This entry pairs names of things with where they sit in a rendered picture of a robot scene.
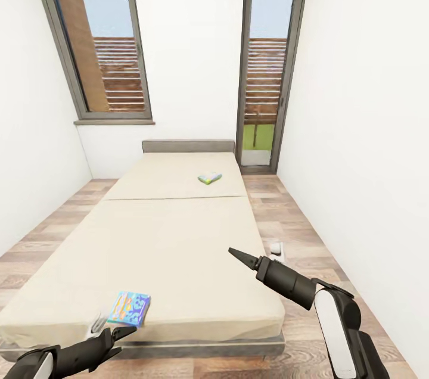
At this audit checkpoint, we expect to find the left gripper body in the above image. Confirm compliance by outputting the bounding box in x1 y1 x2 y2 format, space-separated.
71 328 113 375

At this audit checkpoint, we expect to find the board game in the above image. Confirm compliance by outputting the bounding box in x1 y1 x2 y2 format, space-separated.
197 170 222 184
107 291 151 328

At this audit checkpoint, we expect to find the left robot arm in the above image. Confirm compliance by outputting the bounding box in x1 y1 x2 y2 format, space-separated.
3 309 137 379

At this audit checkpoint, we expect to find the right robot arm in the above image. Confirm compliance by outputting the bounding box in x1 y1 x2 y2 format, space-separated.
229 243 390 379

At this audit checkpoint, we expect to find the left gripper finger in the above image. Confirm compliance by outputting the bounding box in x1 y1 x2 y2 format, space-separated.
100 347 122 365
111 326 137 346

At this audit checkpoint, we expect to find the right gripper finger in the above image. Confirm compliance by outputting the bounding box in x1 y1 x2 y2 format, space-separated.
229 247 263 271

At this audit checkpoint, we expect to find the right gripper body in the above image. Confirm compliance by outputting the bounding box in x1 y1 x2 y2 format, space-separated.
256 256 297 299

